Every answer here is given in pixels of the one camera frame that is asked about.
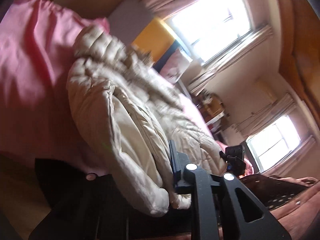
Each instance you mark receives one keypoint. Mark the brown dotted blanket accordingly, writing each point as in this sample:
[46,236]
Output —
[275,191]

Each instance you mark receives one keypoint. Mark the beige quilted down jacket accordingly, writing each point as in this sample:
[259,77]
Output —
[127,114]

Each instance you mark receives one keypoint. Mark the cluttered wooden side desk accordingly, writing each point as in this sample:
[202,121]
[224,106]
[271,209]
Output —
[212,110]

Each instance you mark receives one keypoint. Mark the grey yellow blue headboard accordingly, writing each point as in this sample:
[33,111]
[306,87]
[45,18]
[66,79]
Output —
[134,24]

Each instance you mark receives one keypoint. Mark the pink bed cover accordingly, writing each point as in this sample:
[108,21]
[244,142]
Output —
[37,37]

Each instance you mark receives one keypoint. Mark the bright window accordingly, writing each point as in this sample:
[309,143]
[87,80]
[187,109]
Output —
[277,141]
[209,27]

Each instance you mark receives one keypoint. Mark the pink patterned right curtain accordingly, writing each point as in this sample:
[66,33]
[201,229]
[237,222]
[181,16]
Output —
[231,56]

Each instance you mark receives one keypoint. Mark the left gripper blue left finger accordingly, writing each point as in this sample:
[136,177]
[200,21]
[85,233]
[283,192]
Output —
[86,206]

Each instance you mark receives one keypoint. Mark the white deer print pillow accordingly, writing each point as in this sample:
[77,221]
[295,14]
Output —
[175,66]

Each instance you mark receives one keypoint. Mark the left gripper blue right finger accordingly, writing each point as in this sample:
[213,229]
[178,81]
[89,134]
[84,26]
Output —
[223,208]

